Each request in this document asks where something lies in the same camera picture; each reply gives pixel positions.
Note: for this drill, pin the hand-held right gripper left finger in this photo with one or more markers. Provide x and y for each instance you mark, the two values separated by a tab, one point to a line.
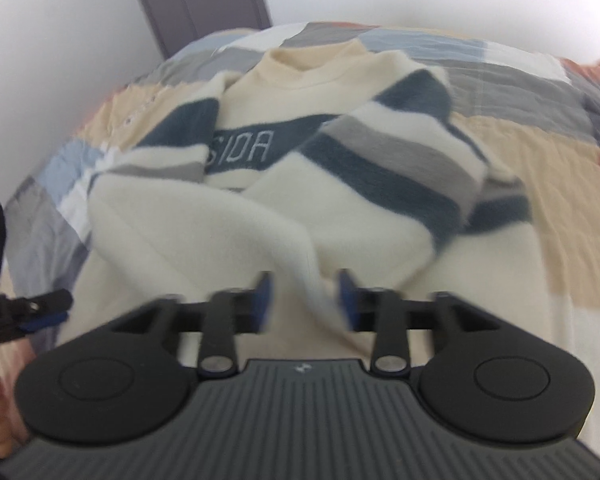
264	305

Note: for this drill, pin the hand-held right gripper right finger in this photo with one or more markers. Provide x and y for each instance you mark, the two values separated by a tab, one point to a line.
347	302

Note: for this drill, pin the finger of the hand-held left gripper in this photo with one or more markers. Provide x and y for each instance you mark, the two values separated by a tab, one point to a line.
45	302

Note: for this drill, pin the cream striped sweater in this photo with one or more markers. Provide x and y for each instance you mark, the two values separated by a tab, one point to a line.
330	185

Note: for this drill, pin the checked patchwork quilt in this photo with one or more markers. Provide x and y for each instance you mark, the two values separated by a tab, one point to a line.
555	170

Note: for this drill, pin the grey door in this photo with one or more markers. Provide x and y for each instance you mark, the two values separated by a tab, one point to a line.
205	0

